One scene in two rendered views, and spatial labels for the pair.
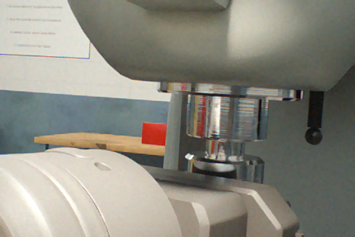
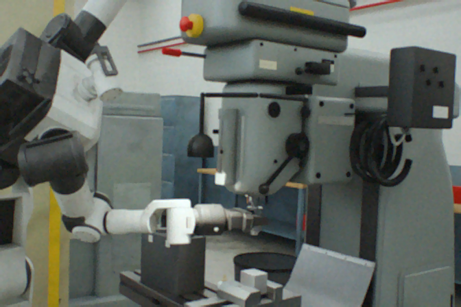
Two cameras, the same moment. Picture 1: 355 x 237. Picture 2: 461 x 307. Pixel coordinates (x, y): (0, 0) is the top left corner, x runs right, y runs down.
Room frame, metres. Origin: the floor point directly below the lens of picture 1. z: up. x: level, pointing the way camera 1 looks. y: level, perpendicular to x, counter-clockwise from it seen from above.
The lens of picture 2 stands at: (-0.99, -0.84, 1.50)
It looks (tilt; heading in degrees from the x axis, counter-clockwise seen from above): 3 degrees down; 35
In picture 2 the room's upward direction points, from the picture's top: 2 degrees clockwise
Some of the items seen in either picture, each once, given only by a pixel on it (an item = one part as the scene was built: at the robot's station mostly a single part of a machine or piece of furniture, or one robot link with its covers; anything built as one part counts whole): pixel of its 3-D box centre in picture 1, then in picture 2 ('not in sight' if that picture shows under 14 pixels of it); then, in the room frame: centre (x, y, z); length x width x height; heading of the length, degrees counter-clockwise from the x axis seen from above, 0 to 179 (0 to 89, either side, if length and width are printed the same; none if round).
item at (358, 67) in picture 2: not in sight; (371, 85); (0.81, -0.19, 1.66); 0.80 x 0.23 x 0.20; 162
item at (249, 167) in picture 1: (224, 163); (254, 208); (0.33, -0.03, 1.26); 0.05 x 0.05 x 0.01
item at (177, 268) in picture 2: not in sight; (172, 257); (0.43, 0.37, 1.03); 0.22 x 0.12 x 0.20; 78
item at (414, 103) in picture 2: not in sight; (423, 89); (0.51, -0.44, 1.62); 0.20 x 0.09 x 0.21; 162
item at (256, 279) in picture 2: not in sight; (253, 281); (0.33, -0.04, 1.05); 0.06 x 0.05 x 0.06; 74
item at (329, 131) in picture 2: not in sight; (306, 139); (0.52, -0.09, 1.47); 0.24 x 0.19 x 0.26; 72
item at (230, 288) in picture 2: not in sight; (238, 293); (0.28, -0.02, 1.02); 0.12 x 0.06 x 0.04; 74
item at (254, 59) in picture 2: not in sight; (272, 66); (0.37, -0.04, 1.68); 0.34 x 0.24 x 0.10; 162
